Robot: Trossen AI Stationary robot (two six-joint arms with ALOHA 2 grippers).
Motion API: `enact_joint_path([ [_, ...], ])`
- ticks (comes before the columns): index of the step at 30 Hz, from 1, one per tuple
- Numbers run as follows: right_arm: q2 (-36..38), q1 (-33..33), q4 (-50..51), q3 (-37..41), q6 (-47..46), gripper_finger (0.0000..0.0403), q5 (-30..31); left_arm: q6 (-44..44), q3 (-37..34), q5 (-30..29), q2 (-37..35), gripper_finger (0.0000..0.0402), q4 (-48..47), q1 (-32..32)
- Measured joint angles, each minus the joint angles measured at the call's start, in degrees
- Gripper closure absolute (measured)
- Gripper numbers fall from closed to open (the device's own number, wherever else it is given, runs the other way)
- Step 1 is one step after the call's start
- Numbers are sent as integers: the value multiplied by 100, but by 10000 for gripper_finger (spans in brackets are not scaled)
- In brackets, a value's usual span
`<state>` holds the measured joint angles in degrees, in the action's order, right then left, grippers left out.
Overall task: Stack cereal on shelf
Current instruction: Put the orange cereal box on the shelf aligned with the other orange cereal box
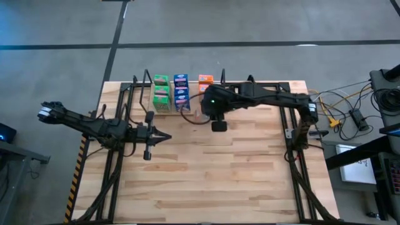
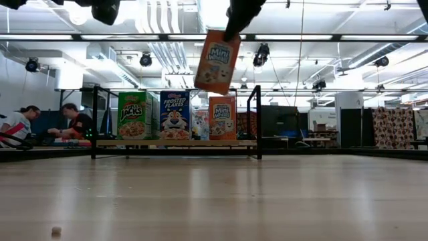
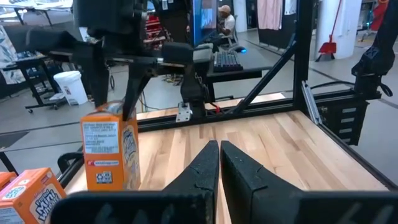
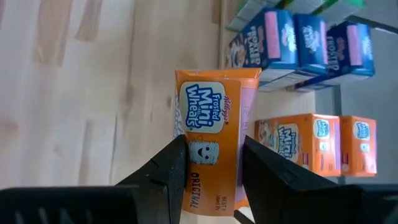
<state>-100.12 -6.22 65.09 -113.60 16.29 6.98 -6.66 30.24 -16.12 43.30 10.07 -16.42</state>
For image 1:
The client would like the white paper sheet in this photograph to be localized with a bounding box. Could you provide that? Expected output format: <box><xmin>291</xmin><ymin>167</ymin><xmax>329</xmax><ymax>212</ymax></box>
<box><xmin>336</xmin><ymin>144</ymin><xmax>378</xmax><ymax>185</ymax></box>

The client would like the green Apple Jacks cereal box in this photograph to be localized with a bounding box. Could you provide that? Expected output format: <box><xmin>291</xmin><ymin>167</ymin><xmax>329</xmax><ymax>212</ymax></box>
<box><xmin>153</xmin><ymin>74</ymin><xmax>169</xmax><ymax>87</ymax></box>
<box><xmin>153</xmin><ymin>85</ymin><xmax>171</xmax><ymax>97</ymax></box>
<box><xmin>152</xmin><ymin>94</ymin><xmax>172</xmax><ymax>113</ymax></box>

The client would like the blue Frosted Flakes cereal box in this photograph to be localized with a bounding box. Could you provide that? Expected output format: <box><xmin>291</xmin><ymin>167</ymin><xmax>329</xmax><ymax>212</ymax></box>
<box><xmin>174</xmin><ymin>86</ymin><xmax>190</xmax><ymax>98</ymax></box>
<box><xmin>173</xmin><ymin>74</ymin><xmax>189</xmax><ymax>88</ymax></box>
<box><xmin>174</xmin><ymin>94</ymin><xmax>191</xmax><ymax>113</ymax></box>

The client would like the black computer keyboard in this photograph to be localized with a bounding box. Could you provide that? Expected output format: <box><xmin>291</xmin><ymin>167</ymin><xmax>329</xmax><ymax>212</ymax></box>
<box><xmin>382</xmin><ymin>157</ymin><xmax>400</xmax><ymax>197</ymax></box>

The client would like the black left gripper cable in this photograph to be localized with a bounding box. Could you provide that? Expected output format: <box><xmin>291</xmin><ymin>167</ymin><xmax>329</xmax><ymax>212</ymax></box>
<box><xmin>122</xmin><ymin>137</ymin><xmax>138</xmax><ymax>158</ymax></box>

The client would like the black aluminium rig frame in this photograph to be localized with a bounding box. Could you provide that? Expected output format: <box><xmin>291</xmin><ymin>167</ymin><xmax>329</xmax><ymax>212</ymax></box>
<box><xmin>73</xmin><ymin>74</ymin><xmax>341</xmax><ymax>224</ymax></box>

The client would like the yellow black hazard tape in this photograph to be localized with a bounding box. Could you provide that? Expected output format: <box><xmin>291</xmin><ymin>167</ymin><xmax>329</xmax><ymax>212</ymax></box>
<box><xmin>63</xmin><ymin>139</ymin><xmax>88</xmax><ymax>224</ymax></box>

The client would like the black device with blue light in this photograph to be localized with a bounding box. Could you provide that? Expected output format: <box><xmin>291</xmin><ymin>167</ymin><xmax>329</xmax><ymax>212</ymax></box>
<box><xmin>0</xmin><ymin>122</ymin><xmax>18</xmax><ymax>144</ymax></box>

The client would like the black computer monitor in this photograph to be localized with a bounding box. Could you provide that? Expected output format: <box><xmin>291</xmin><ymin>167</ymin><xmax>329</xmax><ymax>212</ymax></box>
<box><xmin>324</xmin><ymin>122</ymin><xmax>400</xmax><ymax>171</ymax></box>

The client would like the black monitor pole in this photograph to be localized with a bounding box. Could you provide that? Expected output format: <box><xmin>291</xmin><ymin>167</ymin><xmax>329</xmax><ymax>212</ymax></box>
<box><xmin>383</xmin><ymin>63</ymin><xmax>400</xmax><ymax>81</ymax></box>

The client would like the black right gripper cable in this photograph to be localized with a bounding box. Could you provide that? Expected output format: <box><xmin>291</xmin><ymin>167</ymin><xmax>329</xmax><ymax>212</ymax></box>
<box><xmin>180</xmin><ymin>92</ymin><xmax>209</xmax><ymax>126</ymax></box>

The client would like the grey metal stand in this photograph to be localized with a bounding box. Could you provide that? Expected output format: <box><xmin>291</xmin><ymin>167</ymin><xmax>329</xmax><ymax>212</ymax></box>
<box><xmin>0</xmin><ymin>140</ymin><xmax>51</xmax><ymax>225</ymax></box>

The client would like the yellow power cable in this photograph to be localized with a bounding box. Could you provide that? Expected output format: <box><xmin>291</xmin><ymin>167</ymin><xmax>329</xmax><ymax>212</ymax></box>
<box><xmin>307</xmin><ymin>86</ymin><xmax>373</xmax><ymax>128</ymax></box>

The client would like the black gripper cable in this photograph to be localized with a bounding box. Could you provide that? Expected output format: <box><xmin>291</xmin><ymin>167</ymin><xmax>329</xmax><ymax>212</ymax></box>
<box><xmin>180</xmin><ymin>92</ymin><xmax>209</xmax><ymax>126</ymax></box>
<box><xmin>122</xmin><ymin>137</ymin><xmax>138</xmax><ymax>158</ymax></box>

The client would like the coiled black cable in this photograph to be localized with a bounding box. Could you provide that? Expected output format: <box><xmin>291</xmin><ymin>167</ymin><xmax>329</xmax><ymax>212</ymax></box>
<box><xmin>371</xmin><ymin>88</ymin><xmax>400</xmax><ymax>114</ymax></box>

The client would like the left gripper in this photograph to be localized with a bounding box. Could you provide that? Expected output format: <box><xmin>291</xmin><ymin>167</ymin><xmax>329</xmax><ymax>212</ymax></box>
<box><xmin>134</xmin><ymin>111</ymin><xmax>172</xmax><ymax>162</ymax></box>

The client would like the black power adapter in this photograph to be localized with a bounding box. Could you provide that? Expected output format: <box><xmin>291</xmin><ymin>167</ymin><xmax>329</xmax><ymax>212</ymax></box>
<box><xmin>349</xmin><ymin>107</ymin><xmax>370</xmax><ymax>132</ymax></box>

